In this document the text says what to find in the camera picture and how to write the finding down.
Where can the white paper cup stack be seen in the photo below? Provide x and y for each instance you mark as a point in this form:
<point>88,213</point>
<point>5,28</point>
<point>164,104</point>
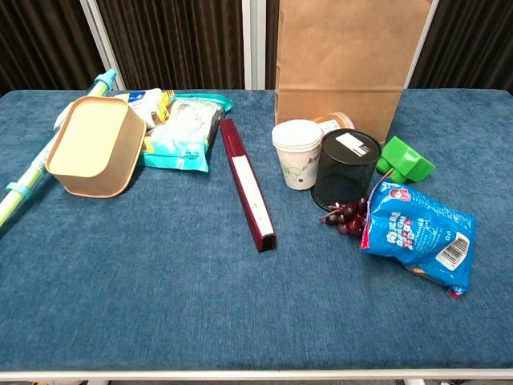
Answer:
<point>296,160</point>

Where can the green teal pump tube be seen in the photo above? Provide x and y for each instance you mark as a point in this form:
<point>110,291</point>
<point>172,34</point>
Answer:
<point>20,184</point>

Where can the teal snack packet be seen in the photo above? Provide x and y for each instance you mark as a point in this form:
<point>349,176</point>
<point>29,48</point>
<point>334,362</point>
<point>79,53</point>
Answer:
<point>180,140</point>

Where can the brown paper bag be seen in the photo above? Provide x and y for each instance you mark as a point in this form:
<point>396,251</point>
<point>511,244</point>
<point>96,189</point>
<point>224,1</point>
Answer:
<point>340,60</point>

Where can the green toy block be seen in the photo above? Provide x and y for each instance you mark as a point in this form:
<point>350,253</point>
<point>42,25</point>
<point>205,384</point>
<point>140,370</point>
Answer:
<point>405,158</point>

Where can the red grape bunch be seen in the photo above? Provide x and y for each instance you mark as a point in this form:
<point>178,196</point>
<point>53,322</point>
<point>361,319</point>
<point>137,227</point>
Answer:
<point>348,220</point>

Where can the clear jar of rubber bands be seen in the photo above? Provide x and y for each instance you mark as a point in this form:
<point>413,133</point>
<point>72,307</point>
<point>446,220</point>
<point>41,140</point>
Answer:
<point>340,120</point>

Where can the blue fabric table cover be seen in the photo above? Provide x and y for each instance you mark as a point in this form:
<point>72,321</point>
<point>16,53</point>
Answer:
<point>160,301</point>

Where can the white metal table frame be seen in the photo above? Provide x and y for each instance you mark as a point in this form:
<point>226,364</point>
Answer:
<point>256,376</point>

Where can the blue snack bag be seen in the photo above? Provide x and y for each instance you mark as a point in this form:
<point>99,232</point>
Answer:
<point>421,232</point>

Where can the tan plastic container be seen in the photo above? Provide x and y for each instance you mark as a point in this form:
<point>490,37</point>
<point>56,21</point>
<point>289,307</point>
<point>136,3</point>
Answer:
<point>92,144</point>

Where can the dark red long box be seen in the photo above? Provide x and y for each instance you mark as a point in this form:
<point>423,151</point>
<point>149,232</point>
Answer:
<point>244,176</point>

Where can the white paper packet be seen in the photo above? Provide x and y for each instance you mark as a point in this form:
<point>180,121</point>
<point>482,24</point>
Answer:
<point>60,122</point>

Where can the black mesh pen holder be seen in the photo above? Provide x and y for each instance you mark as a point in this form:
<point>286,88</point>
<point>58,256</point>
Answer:
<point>344,172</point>

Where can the white blue carton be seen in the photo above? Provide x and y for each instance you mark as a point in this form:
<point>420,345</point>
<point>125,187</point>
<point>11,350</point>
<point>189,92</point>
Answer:
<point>140,100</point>

